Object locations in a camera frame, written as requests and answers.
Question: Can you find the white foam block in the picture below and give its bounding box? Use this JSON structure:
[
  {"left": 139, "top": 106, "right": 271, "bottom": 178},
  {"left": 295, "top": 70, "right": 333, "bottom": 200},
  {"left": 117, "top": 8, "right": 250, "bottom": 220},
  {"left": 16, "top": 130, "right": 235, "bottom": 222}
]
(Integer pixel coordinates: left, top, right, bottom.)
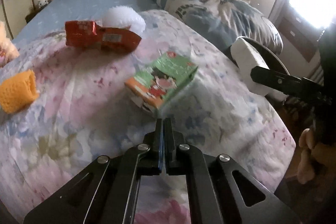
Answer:
[{"left": 230, "top": 37, "right": 271, "bottom": 96}]

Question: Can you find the green cartoon juice carton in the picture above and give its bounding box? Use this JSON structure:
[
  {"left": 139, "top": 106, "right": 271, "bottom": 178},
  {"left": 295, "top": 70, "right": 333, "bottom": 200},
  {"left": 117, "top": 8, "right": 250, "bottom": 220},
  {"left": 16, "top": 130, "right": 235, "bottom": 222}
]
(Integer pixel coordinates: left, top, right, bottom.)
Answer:
[{"left": 125, "top": 51, "right": 198, "bottom": 117}]

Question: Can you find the white foam fruit net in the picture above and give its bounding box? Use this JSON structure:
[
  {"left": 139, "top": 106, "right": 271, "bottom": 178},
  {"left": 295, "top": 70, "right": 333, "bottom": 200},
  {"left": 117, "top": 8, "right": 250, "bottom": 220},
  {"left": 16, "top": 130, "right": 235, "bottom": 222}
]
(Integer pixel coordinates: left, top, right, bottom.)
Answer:
[{"left": 102, "top": 6, "right": 146, "bottom": 36}]

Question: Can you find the red snack wrapper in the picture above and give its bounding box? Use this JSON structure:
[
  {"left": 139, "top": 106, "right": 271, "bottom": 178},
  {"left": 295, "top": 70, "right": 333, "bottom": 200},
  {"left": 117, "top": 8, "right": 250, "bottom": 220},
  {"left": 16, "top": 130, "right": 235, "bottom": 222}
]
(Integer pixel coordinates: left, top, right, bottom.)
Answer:
[{"left": 65, "top": 20, "right": 142, "bottom": 53}]

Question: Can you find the white round trash bin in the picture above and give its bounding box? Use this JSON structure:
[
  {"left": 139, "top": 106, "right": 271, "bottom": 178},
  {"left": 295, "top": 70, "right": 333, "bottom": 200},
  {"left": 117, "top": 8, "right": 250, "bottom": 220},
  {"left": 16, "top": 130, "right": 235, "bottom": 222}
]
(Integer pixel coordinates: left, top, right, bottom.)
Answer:
[{"left": 223, "top": 36, "right": 291, "bottom": 102}]

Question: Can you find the person's right hand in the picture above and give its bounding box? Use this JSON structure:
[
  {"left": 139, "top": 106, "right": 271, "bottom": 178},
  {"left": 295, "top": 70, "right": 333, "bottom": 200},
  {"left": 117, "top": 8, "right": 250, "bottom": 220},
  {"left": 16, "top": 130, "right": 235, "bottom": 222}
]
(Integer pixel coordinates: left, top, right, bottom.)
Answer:
[{"left": 297, "top": 127, "right": 336, "bottom": 185}]

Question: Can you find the brown drawer cabinet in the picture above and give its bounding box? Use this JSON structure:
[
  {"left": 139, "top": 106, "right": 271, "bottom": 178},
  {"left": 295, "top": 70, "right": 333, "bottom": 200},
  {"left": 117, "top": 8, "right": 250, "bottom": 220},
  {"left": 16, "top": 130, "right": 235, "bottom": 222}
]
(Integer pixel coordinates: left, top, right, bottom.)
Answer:
[{"left": 278, "top": 4, "right": 324, "bottom": 62}]

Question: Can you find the floral pink blanket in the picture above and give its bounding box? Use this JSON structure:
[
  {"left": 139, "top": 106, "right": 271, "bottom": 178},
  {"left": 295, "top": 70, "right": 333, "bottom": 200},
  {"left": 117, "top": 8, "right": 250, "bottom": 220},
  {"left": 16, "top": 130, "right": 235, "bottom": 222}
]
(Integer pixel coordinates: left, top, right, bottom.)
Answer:
[{"left": 1, "top": 10, "right": 295, "bottom": 222}]

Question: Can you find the grey patterned duvet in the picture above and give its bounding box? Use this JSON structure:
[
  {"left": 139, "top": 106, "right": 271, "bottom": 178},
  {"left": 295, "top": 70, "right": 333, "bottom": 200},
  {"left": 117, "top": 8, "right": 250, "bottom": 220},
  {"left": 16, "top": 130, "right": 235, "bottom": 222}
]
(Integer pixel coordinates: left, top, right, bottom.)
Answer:
[{"left": 153, "top": 0, "right": 283, "bottom": 55}]

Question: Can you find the blue bed sheet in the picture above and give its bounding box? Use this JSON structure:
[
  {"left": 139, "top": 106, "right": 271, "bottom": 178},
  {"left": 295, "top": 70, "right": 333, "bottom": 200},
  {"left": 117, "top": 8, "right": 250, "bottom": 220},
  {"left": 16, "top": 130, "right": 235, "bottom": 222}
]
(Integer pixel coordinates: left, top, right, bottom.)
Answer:
[{"left": 13, "top": 0, "right": 159, "bottom": 48}]

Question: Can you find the cream teddy bear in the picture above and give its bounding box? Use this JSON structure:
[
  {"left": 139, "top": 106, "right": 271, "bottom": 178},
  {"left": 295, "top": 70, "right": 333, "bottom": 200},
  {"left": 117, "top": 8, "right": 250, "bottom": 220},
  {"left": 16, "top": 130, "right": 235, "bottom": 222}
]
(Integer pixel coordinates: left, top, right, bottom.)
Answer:
[{"left": 0, "top": 21, "right": 19, "bottom": 68}]

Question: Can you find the dark wooden nightstand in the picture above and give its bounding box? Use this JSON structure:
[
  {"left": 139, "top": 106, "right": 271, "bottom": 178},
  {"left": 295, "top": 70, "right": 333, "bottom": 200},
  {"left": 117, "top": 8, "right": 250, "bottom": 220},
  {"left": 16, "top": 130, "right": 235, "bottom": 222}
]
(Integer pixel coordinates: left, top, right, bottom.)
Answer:
[{"left": 25, "top": 6, "right": 46, "bottom": 24}]

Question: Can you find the white rabbit plush toy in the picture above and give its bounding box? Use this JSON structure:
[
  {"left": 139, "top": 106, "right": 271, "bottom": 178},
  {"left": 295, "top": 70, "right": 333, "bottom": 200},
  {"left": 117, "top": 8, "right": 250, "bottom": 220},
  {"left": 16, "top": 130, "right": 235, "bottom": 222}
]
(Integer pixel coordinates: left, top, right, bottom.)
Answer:
[{"left": 38, "top": 0, "right": 49, "bottom": 9}]

